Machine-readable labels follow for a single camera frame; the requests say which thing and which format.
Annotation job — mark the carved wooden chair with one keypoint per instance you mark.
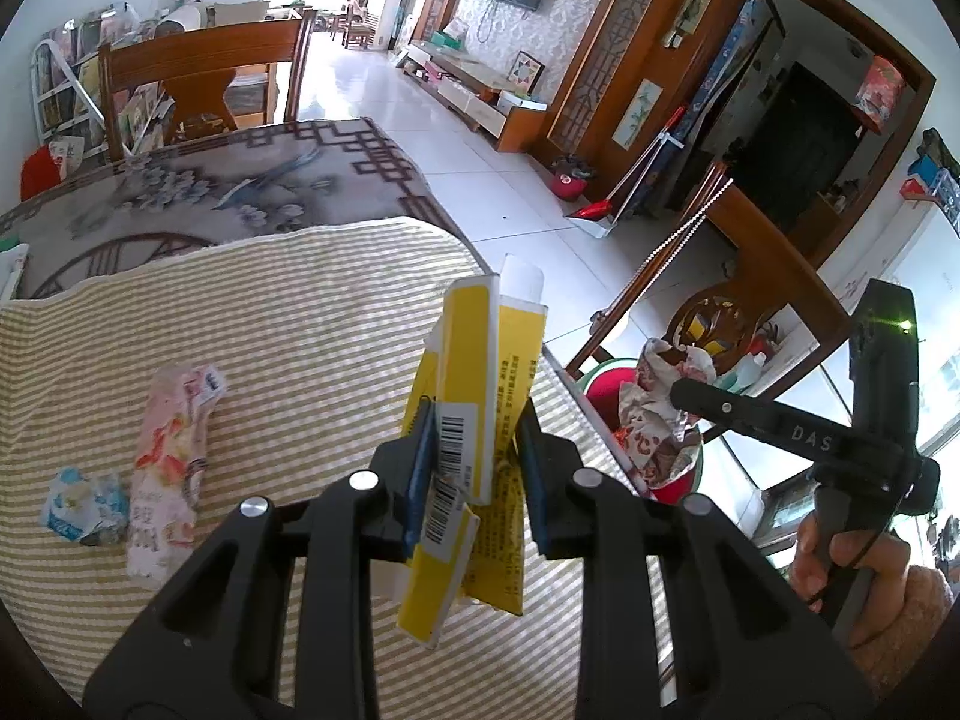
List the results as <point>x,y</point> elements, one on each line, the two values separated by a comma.
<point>765,270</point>

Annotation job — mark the red floor pot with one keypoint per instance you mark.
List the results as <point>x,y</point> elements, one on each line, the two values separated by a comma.
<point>570,184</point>

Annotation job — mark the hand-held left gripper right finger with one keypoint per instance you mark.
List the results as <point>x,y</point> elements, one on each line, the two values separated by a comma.
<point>534,487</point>

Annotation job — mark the small scroll painting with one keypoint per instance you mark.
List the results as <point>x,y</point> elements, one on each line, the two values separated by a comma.
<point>639,114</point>

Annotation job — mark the yellow carton box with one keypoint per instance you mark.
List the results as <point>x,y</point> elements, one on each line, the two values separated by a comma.
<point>469,345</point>

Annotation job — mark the green tissue box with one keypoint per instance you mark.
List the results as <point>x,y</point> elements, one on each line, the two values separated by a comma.
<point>455,30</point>

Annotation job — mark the white plastic bottle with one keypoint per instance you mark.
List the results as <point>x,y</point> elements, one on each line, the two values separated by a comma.
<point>750,371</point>

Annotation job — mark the small wooden chair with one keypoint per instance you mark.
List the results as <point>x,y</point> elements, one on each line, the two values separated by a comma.
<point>358,19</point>

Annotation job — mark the flower printed table cover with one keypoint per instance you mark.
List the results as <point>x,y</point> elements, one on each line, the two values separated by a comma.
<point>225,187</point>

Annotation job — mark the blue wall hanging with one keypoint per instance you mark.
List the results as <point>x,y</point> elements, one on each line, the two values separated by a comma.
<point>731,52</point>

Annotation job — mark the red bin with green rim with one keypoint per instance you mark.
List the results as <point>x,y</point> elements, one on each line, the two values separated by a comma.
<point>600,394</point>

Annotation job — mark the red white broom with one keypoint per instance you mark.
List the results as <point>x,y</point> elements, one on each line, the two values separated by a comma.
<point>592,211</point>

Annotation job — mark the sofa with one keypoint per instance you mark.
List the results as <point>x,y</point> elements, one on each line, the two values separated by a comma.
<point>240,11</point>

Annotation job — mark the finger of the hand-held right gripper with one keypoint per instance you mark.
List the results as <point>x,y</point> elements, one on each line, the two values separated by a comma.
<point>750,412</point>

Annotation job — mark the printed paper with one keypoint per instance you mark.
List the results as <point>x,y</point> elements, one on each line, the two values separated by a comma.
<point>652,405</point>

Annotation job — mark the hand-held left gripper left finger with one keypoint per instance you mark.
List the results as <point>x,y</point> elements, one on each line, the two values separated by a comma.
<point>424,465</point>

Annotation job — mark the geometric framed picture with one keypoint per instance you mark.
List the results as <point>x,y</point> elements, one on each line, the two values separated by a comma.
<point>528,73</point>

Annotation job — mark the wooden dining chair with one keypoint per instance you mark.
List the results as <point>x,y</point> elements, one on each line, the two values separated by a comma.
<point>195,52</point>

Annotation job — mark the low television cabinet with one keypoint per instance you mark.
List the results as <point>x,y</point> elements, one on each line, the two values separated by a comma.
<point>480,82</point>

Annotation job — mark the red hanging decoration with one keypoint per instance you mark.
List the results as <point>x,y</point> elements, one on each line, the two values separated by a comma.
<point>881,94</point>

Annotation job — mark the white rack with books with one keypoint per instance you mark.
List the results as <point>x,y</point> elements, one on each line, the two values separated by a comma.
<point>60,82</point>

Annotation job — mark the person's right hand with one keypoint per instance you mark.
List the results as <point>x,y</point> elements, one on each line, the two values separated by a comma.
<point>806,562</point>

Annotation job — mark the pink floral packet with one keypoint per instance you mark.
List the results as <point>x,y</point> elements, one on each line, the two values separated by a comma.
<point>169,480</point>

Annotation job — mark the person's right forearm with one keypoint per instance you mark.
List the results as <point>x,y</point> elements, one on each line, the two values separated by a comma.
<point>915,615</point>

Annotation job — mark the white paper stack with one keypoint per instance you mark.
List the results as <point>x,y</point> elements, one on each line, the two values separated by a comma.
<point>11,270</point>

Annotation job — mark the yellow striped cloth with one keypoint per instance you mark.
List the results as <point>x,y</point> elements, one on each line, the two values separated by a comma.
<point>262,330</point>

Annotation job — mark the red bag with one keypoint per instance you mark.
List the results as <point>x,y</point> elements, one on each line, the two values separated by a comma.
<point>37,176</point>

